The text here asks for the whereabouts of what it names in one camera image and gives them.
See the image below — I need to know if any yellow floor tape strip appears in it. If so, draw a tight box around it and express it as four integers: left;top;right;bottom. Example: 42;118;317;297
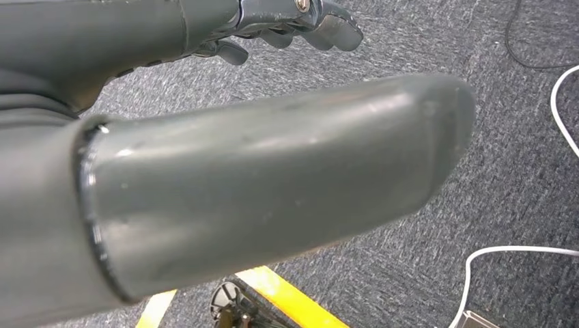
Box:
235;266;350;328
135;289;178;328

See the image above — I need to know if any black caster wheel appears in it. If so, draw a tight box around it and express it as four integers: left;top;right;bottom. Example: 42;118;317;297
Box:
209;280;295;328

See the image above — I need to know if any floor socket with plug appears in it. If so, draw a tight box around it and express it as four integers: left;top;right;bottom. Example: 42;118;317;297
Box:
452;310;500;328

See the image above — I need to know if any white plug cable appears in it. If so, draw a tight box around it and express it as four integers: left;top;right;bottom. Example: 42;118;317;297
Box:
447;245;579;328

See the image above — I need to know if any black floor cable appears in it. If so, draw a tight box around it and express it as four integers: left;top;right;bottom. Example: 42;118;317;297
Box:
505;0;579;71

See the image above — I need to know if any white floor cable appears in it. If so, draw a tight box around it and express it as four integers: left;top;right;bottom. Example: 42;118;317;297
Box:
549;64;579;159

